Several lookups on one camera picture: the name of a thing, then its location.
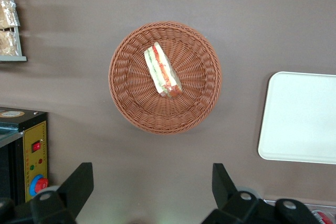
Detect round brown wicker basket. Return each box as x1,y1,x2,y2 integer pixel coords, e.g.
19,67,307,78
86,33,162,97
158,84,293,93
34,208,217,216
108,20,223,135

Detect red drink can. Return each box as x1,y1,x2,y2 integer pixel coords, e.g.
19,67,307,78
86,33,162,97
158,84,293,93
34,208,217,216
312,209,336,224

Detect clear acrylic box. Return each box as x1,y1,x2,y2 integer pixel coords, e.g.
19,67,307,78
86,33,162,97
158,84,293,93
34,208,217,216
263,195,336,224

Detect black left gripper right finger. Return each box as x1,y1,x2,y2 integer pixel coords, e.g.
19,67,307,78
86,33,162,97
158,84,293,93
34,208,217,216
202,163,321,224

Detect bagged bread in clear wrap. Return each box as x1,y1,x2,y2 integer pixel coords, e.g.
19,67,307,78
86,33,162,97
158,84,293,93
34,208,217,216
0,0,20,29
0,30,18,57

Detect black machine with yellow panel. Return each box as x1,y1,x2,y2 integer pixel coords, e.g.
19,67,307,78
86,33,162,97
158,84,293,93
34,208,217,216
0,106,50,206

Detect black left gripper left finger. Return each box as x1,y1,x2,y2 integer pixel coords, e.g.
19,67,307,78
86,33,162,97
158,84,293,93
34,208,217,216
0,162,95,224

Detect wrapped triangle sandwich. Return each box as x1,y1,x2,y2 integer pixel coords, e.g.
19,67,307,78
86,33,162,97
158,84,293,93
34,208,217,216
143,41,183,100

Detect white rectangular plastic tray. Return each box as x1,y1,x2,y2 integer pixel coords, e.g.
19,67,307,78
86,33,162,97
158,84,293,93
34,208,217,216
257,71,336,165

